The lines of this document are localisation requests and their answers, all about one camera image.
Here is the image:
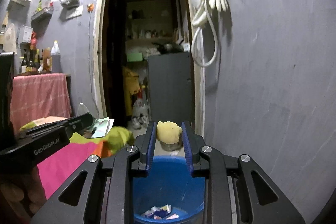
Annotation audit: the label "blue plastic bucket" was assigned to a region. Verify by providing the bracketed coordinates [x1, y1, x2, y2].
[132, 155, 206, 224]

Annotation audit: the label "white wall socket plate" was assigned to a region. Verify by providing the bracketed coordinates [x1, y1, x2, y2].
[65, 5, 84, 20]

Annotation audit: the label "grey wire wall shelf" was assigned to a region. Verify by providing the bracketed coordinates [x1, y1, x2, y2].
[31, 6, 54, 23]

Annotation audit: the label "pink checked cloth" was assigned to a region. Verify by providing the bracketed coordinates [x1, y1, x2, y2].
[10, 73, 72, 133]

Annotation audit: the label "dark grey cabinet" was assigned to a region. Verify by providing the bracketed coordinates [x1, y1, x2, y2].
[148, 52, 194, 125]

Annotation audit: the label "beige hanging rag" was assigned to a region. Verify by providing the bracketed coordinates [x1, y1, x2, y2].
[3, 23, 17, 55]

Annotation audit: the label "blue white wrapper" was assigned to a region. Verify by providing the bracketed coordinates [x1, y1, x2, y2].
[141, 204, 171, 219]

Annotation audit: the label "white wall box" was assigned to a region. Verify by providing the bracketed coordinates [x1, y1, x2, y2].
[18, 26, 33, 44]

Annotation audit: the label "person's left hand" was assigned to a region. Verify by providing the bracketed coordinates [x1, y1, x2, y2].
[1, 166, 47, 223]

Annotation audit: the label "multicolour patchwork cloth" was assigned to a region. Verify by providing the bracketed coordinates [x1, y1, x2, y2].
[28, 126, 134, 203]

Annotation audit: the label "dark sauce bottle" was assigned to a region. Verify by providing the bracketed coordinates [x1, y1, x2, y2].
[27, 48, 37, 72]

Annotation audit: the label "white rubber gloves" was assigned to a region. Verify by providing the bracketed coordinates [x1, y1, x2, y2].
[191, 0, 228, 27]

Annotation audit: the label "yellow bag in closet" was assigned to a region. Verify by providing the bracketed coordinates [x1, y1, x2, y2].
[123, 67, 141, 116]

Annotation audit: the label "white green wrapper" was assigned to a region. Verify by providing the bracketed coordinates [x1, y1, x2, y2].
[83, 117, 114, 138]

